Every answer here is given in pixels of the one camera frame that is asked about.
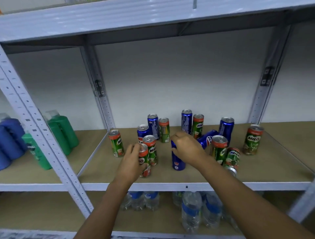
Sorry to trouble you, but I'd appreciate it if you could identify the wooden shelf board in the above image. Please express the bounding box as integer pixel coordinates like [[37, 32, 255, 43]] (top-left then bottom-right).
[[78, 123, 315, 184], [0, 191, 243, 235], [0, 129, 109, 185]]

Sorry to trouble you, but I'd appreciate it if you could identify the row of clear water bottles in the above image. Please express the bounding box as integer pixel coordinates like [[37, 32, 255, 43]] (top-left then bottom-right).
[[120, 191, 243, 234]]

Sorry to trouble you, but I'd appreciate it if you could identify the cluster of blue cans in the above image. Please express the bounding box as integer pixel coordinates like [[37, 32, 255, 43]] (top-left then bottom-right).
[[137, 109, 235, 150]]

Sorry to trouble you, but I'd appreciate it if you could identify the green red-top drink can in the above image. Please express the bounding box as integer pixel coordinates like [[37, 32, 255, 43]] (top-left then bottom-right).
[[138, 144, 151, 178]]

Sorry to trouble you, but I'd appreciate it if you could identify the person's right hand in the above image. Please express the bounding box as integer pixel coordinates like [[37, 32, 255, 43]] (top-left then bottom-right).
[[170, 132, 210, 171]]

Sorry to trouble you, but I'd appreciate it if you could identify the person's right forearm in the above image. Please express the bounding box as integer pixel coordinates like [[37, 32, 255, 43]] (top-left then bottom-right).
[[198, 158, 315, 239]]

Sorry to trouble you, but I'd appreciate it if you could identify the green shampoo bottle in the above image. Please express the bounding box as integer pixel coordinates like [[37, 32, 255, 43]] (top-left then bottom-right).
[[22, 133, 52, 170], [46, 110, 80, 149], [43, 116, 73, 156]]

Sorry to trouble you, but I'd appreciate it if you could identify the white metal shelving rack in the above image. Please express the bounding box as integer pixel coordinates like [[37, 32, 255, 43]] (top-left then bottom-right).
[[0, 0, 315, 239]]

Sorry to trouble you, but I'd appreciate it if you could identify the blue shampoo bottle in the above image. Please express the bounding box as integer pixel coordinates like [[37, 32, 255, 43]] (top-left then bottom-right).
[[0, 113, 27, 152], [0, 126, 25, 160], [0, 149, 11, 171]]

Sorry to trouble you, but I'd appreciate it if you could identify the cluster of green cans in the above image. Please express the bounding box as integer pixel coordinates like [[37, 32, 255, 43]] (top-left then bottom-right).
[[108, 114, 264, 178]]

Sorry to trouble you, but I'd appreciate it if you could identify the person's left hand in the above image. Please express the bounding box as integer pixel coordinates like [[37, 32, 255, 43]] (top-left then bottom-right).
[[114, 143, 148, 184]]

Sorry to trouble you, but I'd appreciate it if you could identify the blue soda drink can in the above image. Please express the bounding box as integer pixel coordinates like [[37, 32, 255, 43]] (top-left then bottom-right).
[[171, 140, 186, 171]]

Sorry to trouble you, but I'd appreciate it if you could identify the person's left forearm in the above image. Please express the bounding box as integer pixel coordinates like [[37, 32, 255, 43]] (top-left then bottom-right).
[[73, 180, 135, 239]]

